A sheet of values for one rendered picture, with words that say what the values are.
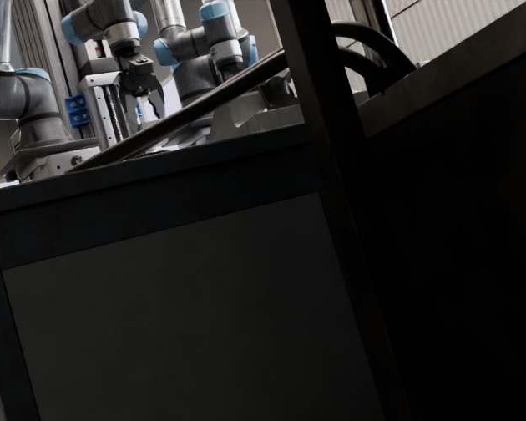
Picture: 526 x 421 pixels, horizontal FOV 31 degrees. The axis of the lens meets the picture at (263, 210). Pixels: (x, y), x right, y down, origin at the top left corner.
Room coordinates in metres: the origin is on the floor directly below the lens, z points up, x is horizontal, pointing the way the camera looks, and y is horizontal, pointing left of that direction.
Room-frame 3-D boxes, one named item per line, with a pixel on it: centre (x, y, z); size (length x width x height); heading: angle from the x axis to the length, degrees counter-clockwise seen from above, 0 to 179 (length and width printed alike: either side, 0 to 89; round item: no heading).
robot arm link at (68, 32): (2.21, 0.27, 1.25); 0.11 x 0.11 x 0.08; 54
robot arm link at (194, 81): (2.78, 0.08, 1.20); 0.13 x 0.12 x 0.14; 87
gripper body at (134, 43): (2.14, 0.20, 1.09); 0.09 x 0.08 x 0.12; 23
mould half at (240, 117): (2.11, -0.06, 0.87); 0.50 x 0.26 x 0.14; 23
